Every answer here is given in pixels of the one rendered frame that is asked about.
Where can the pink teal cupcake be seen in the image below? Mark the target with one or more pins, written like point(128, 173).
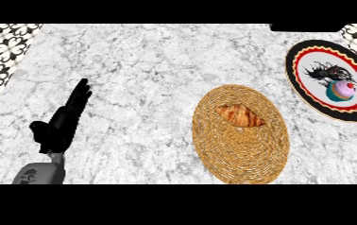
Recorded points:
point(342, 90)

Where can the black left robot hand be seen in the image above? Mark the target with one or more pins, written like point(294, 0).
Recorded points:
point(60, 128)

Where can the black red patterned placemat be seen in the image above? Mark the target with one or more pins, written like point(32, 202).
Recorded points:
point(321, 77)

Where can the black appliance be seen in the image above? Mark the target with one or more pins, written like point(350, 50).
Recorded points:
point(308, 27)

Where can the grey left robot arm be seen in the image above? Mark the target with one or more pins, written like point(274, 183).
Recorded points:
point(41, 173)

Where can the brown croissant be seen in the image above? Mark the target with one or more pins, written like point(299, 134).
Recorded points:
point(241, 115)

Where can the woven wicker oval tray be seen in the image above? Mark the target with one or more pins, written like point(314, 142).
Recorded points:
point(243, 140)

